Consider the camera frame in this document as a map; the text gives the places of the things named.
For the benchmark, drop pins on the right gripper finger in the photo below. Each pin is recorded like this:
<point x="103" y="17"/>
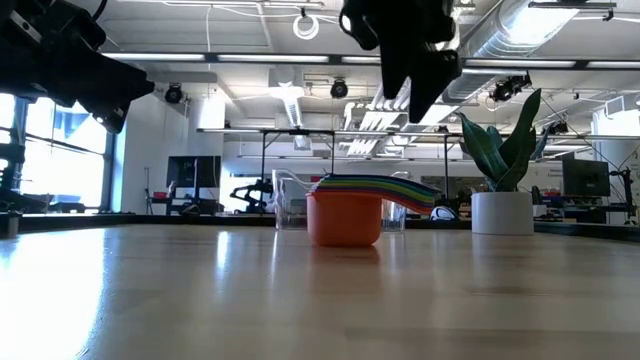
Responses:
<point x="432" y="80"/>
<point x="395" y="70"/>

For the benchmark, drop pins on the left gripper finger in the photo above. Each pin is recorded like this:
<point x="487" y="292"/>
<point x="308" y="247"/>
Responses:
<point x="111" y="117"/>
<point x="117" y="85"/>

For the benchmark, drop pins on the green measuring cup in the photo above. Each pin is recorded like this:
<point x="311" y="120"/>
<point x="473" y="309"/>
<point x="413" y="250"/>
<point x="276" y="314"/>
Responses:
<point x="360" y="183"/>

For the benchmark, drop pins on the large red-orange measuring cup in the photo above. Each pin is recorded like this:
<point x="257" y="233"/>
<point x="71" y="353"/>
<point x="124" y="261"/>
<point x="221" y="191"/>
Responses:
<point x="345" y="220"/>

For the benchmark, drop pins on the black background robot arm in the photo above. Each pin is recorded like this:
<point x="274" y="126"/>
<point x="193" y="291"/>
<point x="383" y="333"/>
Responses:
<point x="252" y="192"/>

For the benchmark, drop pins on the clear plastic basket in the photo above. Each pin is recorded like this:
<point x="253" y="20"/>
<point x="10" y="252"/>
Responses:
<point x="290" y="210"/>

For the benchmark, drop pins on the round black ceiling spotlight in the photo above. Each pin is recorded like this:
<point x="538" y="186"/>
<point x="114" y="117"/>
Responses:
<point x="339" y="89"/>
<point x="173" y="94"/>

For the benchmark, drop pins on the black ceiling spotlight cluster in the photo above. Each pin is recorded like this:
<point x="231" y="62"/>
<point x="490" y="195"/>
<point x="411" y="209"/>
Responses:
<point x="507" y="89"/>

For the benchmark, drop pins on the green snake plant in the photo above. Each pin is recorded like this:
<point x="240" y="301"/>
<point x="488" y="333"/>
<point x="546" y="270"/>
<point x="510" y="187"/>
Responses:
<point x="510" y="150"/>

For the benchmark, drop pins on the dark background machine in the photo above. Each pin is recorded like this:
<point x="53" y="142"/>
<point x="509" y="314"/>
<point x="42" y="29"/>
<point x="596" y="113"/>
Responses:
<point x="10" y="165"/>

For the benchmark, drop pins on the white and black ball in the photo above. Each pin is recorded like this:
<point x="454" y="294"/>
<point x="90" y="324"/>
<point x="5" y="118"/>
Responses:
<point x="442" y="214"/>

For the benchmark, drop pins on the long LED light bar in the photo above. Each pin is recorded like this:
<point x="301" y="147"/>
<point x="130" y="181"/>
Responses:
<point x="250" y="58"/>

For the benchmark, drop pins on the white plant pot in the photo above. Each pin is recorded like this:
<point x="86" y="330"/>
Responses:
<point x="502" y="215"/>

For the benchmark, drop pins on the black background desk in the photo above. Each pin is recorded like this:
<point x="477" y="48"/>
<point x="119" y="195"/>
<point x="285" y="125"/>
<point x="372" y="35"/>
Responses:
<point x="590" y="212"/>

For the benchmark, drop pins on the silver ventilation duct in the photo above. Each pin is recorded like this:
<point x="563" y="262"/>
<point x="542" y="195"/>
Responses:
<point x="500" y="35"/>

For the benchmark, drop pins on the black aluminium table frame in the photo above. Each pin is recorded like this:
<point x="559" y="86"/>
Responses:
<point x="150" y="220"/>

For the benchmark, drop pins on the black background station frame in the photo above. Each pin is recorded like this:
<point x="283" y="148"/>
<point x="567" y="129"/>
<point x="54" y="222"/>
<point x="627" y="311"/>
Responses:
<point x="300" y="132"/>

